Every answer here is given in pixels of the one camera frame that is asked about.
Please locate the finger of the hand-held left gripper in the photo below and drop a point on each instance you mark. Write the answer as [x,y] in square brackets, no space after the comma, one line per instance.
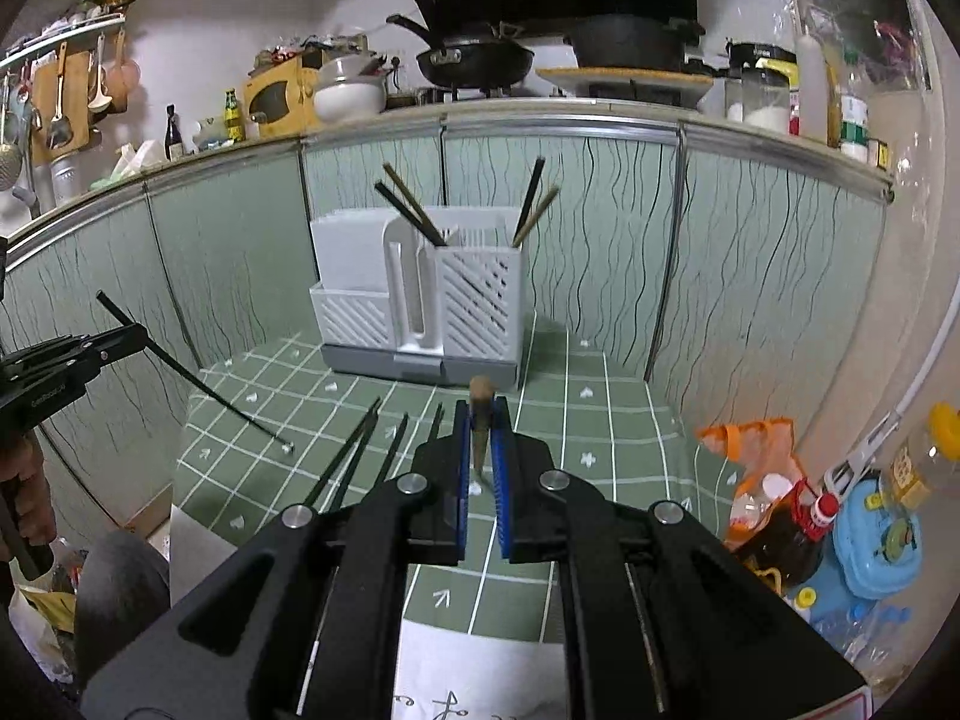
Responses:
[82,358]
[75,345]

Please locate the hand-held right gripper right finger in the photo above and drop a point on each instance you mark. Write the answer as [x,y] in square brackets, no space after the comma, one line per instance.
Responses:
[504,480]

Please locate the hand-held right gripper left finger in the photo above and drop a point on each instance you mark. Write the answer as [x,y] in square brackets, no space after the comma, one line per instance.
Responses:
[463,465]

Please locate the white plastic utensil holder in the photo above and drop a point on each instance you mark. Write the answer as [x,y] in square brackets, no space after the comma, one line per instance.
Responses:
[480,300]

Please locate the person's left hand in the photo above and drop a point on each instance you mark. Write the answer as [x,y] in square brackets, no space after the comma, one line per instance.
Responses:
[26,472]

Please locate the green checkered tablecloth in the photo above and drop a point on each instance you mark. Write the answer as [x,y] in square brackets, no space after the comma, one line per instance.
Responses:
[600,420]

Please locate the steel canister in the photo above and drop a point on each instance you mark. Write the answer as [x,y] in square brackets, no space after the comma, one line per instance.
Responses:
[71,180]

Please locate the metal strainer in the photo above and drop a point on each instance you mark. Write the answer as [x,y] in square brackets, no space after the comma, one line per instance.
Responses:
[9,169]

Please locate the white crumpled bag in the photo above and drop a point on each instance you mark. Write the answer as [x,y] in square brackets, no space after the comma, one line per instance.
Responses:
[135,161]

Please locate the person's left leg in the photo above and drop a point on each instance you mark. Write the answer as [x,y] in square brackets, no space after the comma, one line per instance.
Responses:
[120,592]

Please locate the metal slotted spatula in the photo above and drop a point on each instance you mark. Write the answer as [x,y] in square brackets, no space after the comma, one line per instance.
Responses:
[58,131]

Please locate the dark glass bottle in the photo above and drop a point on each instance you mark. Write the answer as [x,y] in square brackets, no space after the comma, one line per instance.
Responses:
[174,142]

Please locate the hanging wooden cutting board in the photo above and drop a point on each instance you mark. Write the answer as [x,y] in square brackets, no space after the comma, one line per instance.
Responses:
[75,101]

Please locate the orange plastic bag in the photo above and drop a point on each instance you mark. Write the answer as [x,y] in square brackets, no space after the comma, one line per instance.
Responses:
[750,450]

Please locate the white ladle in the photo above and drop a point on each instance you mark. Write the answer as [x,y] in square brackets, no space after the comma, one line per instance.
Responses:
[99,97]

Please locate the pink pan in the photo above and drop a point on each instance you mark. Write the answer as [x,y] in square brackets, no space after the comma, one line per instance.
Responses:
[124,79]

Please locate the green glass bottle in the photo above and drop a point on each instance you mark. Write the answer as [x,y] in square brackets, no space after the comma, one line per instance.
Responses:
[234,124]

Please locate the dark sauce bottle red cap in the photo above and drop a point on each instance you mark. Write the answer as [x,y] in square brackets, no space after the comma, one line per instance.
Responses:
[780,540]

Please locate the yellow box with window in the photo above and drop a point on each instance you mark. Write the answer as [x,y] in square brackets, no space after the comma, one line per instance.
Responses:
[274,101]

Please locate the green patterned kitchen cabinet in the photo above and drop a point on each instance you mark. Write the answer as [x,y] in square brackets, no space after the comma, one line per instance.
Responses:
[750,277]

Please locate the clear bottle yellow cap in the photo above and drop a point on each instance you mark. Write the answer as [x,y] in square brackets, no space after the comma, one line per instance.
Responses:
[804,598]

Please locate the white plastic clip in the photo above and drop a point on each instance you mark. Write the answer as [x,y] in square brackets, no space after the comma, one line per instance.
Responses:
[862,450]

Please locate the blue plastic container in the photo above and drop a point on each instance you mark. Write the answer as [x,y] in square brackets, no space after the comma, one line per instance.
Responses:
[862,540]

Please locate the white pot with lid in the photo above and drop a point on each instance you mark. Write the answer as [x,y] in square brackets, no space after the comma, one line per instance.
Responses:
[349,97]

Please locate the gas stove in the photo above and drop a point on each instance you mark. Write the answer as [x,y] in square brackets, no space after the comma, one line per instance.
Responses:
[465,92]

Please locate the black wok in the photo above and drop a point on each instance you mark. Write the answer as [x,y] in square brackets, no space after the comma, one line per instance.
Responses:
[472,64]

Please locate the oil bottle yellow cap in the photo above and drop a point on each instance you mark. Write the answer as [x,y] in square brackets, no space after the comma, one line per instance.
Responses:
[926,465]

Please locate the white pipe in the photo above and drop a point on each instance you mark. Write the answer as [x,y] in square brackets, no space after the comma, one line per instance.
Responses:
[930,360]

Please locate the clear jar white powder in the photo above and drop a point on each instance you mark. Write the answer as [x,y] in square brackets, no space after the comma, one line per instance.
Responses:
[765,118]

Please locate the black cast iron pot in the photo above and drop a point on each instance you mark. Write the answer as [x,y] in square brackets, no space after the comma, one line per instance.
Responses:
[630,45]

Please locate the yellow packet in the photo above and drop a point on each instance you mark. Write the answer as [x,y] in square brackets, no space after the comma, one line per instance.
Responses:
[790,79]

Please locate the black lidded appliance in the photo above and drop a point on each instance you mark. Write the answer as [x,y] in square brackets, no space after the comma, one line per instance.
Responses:
[761,56]

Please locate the white bottle green label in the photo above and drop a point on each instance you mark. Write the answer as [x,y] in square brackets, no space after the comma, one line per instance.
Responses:
[853,127]

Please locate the white squeeze bottle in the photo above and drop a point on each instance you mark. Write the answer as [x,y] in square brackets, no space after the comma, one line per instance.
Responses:
[811,90]

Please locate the plastic covered shelf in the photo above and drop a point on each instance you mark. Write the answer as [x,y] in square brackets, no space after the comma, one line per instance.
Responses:
[870,15]

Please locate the metal wall rack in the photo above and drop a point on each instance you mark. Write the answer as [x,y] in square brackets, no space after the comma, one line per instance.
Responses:
[67,36]

